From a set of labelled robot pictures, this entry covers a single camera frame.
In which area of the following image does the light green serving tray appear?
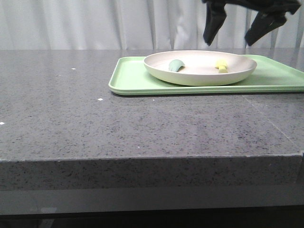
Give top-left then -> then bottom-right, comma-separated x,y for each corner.
109,55 -> 304,96

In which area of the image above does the yellow plastic fork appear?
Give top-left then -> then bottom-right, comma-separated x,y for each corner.
215,59 -> 228,73

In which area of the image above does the sage green plastic spoon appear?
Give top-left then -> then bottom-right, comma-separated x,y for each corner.
169,59 -> 185,72

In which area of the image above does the cream round plate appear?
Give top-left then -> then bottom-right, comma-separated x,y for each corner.
143,50 -> 257,86

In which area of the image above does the white pleated curtain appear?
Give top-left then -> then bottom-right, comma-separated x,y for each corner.
0,0 -> 304,50

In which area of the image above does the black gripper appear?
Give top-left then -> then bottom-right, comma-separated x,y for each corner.
202,0 -> 301,46

